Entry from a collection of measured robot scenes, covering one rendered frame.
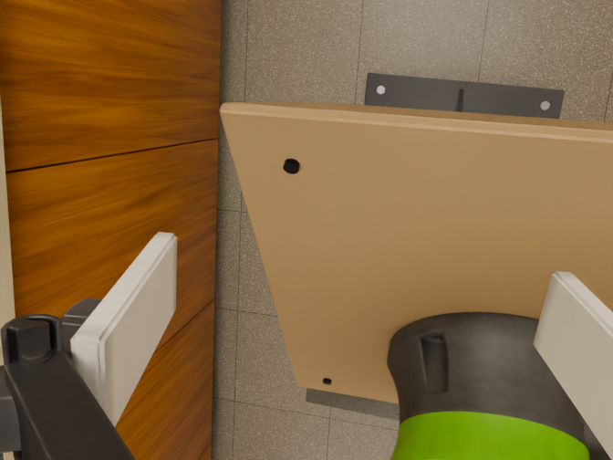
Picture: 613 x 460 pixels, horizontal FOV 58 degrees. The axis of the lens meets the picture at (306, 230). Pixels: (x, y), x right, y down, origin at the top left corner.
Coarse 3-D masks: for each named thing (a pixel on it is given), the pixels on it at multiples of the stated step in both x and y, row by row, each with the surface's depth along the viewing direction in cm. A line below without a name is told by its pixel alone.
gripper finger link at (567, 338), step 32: (576, 288) 18; (544, 320) 19; (576, 320) 17; (608, 320) 16; (544, 352) 19; (576, 352) 17; (608, 352) 15; (576, 384) 17; (608, 384) 15; (608, 416) 15; (608, 448) 15
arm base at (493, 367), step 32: (416, 320) 38; (448, 320) 36; (480, 320) 35; (512, 320) 34; (416, 352) 37; (448, 352) 35; (480, 352) 34; (512, 352) 34; (416, 384) 37; (448, 384) 35; (480, 384) 34; (512, 384) 33; (544, 384) 33; (512, 416) 32; (544, 416) 33; (576, 416) 34
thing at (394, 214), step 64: (256, 128) 26; (320, 128) 25; (384, 128) 24; (448, 128) 24; (512, 128) 23; (576, 128) 23; (256, 192) 30; (320, 192) 29; (384, 192) 28; (448, 192) 27; (512, 192) 26; (576, 192) 25; (320, 256) 34; (384, 256) 32; (448, 256) 31; (512, 256) 30; (576, 256) 29; (320, 320) 41; (384, 320) 39; (320, 384) 52; (384, 384) 49
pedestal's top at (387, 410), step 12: (312, 396) 62; (324, 396) 62; (336, 396) 61; (348, 396) 61; (348, 408) 61; (360, 408) 61; (372, 408) 61; (384, 408) 60; (396, 408) 60; (396, 420) 60
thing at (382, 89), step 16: (368, 80) 143; (384, 80) 142; (400, 80) 141; (416, 80) 140; (432, 80) 139; (448, 80) 138; (368, 96) 144; (384, 96) 143; (400, 96) 142; (416, 96) 141; (432, 96) 140; (448, 96) 139; (464, 96) 138; (480, 96) 138; (496, 96) 137; (512, 96) 136; (528, 96) 135; (544, 96) 135; (560, 96) 134; (480, 112) 138; (496, 112) 138; (512, 112) 137; (528, 112) 136; (544, 112) 135; (560, 112) 135
